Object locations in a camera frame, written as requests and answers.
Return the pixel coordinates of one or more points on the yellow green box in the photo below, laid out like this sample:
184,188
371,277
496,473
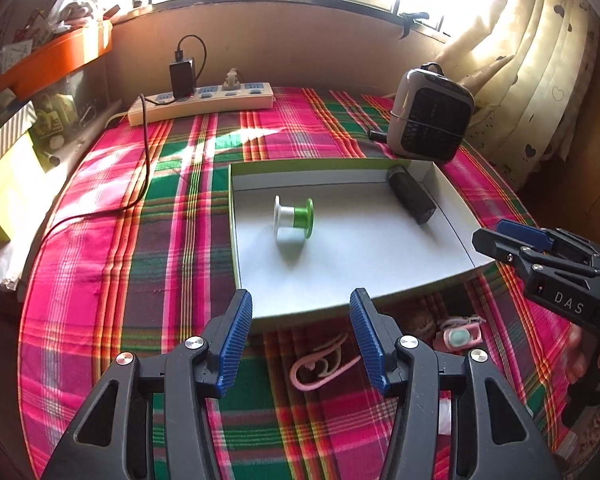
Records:
21,189

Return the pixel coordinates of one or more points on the beige power strip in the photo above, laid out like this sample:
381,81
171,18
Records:
205,100

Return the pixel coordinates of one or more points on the small pink clip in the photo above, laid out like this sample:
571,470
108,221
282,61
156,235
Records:
459,334

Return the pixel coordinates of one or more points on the person right hand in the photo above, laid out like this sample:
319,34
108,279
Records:
577,361

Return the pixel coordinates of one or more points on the smooth brown walnut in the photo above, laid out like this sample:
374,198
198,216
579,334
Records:
421,324

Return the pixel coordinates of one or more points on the large pink clip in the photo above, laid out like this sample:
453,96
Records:
321,366

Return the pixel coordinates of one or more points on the black rectangular device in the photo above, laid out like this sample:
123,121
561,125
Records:
410,194

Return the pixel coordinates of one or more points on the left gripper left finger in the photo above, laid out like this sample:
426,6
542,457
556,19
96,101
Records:
110,437

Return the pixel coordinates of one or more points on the grey black desk fan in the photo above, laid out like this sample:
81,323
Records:
429,116

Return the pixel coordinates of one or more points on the striped white box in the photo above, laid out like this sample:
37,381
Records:
16,127

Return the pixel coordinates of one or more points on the green white cardboard box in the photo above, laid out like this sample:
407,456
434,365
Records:
362,237

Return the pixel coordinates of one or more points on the white plug on strip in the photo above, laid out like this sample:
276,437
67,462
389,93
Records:
232,80

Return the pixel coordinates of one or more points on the black charger adapter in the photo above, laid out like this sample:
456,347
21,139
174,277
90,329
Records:
183,78

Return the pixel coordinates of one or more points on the green white spool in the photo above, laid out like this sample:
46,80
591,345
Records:
292,217

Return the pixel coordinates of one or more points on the cream heart curtain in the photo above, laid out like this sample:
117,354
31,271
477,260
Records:
528,64

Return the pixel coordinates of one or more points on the orange tray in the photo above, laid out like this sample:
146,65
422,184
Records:
57,59

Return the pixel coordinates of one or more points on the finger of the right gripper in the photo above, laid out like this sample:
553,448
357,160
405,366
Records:
556,242
515,253

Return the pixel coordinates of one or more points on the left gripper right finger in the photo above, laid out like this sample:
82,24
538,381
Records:
493,435

